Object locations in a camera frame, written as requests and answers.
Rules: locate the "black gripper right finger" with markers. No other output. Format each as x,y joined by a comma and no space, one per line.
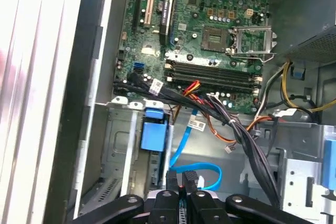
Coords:
199,208

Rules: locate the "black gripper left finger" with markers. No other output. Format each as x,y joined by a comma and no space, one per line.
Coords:
165,208

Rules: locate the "grey metal disk bay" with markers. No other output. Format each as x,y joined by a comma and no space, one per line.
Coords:
118,134

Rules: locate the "black RAM slot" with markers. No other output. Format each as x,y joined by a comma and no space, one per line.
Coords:
210,69
210,80
210,75
210,64

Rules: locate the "black labelled expansion slot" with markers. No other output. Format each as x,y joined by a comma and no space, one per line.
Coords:
167,11

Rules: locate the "white expansion slot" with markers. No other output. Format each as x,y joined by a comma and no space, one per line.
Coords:
150,3

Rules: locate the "person's hand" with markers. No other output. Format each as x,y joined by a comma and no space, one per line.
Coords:
6,69

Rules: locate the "silver drive cage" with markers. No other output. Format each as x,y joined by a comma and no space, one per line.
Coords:
296,171

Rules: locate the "black and grey PC case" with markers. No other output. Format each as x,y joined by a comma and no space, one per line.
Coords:
78,77

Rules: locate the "thin metal locking lever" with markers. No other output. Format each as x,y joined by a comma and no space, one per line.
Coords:
249,55

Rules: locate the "green Dell motherboard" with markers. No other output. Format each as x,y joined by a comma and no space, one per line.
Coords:
191,45

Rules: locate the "CPU socket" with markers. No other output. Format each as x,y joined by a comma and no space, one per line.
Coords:
214,37

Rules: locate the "silver power supply box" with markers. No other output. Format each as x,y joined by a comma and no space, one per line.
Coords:
302,11

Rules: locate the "blue plastic drive bracket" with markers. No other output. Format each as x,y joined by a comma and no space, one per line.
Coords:
330,161

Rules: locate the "metal socket cover frame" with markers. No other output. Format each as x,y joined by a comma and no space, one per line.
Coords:
271,39

